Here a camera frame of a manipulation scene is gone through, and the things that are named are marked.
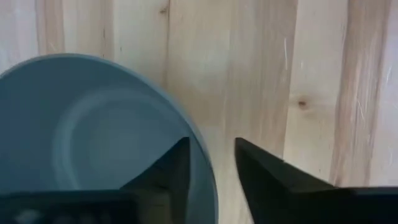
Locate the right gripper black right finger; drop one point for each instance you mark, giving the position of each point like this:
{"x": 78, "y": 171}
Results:
{"x": 280, "y": 193}

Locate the small grey bowl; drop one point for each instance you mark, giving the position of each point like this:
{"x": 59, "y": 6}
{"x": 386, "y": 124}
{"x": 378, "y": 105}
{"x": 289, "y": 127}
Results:
{"x": 93, "y": 124}

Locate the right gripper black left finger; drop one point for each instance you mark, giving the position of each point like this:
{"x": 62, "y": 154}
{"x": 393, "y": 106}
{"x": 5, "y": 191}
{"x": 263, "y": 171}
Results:
{"x": 168, "y": 186}

